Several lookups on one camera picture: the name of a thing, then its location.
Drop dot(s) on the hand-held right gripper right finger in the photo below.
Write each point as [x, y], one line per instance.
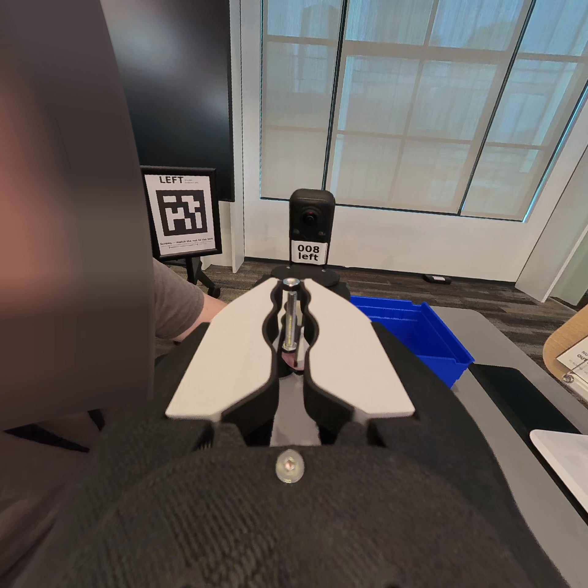
[353, 363]

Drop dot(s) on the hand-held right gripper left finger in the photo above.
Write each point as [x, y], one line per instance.
[220, 363]

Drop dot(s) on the blue plastic bin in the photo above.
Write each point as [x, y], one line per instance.
[413, 330]

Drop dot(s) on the long steel bolt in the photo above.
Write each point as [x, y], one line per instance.
[291, 317]

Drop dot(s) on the person's left forearm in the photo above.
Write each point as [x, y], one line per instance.
[211, 314]

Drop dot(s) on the black sign floor stand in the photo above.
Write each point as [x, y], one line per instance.
[196, 272]

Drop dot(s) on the small black floor device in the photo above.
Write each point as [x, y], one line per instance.
[435, 278]

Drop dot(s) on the large grid window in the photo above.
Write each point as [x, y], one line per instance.
[390, 115]

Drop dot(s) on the framed tag sign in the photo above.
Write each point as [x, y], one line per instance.
[181, 211]

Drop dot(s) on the black table mat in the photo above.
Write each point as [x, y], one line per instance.
[519, 395]

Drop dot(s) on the round wooden table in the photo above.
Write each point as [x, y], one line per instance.
[560, 334]

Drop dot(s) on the white paper sheet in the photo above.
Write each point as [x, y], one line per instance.
[579, 363]

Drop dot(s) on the white tray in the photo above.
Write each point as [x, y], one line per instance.
[569, 468]

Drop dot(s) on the black wall panel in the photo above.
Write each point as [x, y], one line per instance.
[174, 82]

